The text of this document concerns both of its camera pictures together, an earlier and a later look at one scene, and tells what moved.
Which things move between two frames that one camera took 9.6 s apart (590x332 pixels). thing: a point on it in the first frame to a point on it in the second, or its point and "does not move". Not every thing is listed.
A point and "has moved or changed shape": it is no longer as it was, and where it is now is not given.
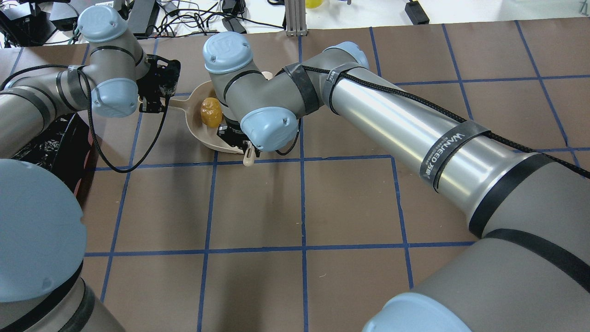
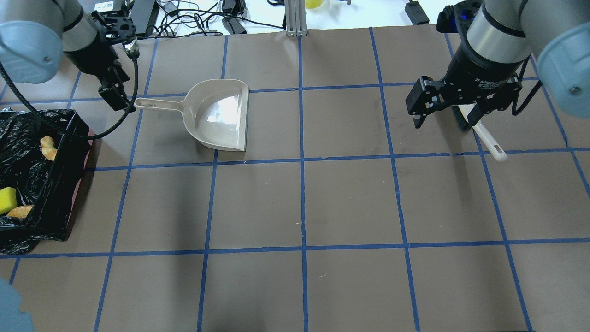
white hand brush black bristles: x=249 y=158 to x=461 y=112
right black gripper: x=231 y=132 to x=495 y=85
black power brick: x=416 y=13 does not move
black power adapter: x=233 y=25 does not move
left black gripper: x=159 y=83 to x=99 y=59
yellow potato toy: x=211 y=111 has moved or changed shape
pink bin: x=86 y=160 does not move
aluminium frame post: x=296 y=18 does not move
